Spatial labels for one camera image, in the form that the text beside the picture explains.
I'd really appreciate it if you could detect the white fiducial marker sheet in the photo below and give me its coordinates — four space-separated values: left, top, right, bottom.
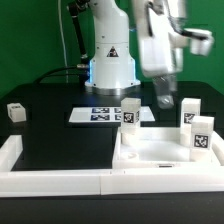
68 106 156 123

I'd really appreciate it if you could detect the black cable conduit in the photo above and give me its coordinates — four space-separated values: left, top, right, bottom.
33 0 92 84

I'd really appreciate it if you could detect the white thin cable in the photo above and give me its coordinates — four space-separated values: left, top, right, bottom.
58 0 70 84

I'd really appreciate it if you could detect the white U-shaped fence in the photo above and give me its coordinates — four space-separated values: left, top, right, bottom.
0 134 224 197

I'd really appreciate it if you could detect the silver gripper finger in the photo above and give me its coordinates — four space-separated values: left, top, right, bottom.
153 74 177 109

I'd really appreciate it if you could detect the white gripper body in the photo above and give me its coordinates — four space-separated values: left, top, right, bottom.
137 6 184 78

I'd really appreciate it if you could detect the white square table top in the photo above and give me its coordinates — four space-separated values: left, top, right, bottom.
112 127 221 169

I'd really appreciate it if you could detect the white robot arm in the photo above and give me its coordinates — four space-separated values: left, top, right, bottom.
86 0 186 109

